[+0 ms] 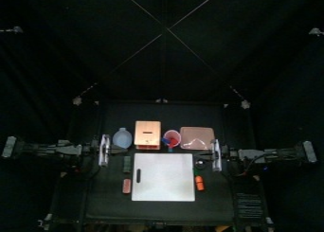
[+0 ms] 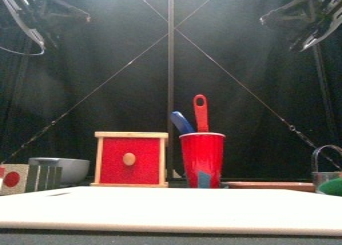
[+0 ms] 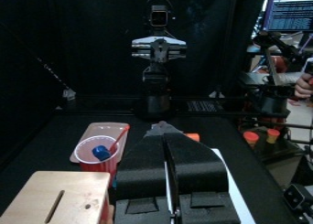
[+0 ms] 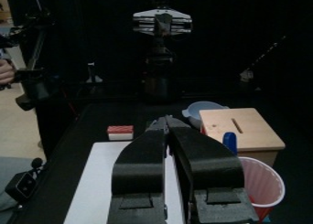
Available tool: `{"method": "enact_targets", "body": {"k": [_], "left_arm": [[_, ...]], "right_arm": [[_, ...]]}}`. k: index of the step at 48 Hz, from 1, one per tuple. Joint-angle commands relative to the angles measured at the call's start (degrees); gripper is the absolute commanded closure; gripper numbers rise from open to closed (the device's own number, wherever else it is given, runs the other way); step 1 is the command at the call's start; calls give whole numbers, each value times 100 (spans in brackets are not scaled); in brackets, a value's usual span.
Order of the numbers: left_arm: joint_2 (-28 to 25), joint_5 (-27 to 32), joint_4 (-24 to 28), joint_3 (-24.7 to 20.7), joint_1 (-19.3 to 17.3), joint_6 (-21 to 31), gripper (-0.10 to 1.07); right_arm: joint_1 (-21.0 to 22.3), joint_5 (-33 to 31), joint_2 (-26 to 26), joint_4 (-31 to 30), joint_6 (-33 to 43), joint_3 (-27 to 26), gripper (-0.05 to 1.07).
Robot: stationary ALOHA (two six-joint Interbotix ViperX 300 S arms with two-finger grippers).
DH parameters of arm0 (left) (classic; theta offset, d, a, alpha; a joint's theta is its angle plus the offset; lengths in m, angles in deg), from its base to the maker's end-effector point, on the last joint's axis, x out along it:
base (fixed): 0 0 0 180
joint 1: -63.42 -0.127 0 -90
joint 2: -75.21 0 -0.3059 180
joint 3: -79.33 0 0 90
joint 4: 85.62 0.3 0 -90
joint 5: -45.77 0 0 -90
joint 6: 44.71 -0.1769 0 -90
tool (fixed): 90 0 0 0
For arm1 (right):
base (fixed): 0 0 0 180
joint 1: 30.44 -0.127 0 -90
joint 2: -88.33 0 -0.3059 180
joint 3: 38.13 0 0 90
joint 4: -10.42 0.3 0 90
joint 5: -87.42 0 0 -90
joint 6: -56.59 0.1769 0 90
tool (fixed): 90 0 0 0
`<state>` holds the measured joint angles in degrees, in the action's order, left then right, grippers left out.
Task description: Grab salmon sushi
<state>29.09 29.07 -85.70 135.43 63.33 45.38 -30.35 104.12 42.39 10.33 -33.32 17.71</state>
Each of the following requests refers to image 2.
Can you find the grey bowl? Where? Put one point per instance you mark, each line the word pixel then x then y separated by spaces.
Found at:
pixel 67 169

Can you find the green round toy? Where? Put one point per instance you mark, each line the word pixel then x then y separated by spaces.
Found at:
pixel 331 187

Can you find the red plastic cup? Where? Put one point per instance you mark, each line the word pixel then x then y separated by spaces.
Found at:
pixel 202 160

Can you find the white box with red dot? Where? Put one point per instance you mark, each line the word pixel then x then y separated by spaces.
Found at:
pixel 17 179

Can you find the wooden tray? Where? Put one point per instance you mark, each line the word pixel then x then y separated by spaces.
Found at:
pixel 271 186

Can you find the red wooden drawer box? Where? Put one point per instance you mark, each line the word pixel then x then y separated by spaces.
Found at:
pixel 129 159

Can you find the white cutting board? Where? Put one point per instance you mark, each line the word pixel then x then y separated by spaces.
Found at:
pixel 173 209

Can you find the black vertical frame pole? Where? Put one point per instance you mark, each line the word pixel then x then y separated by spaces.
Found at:
pixel 169 82

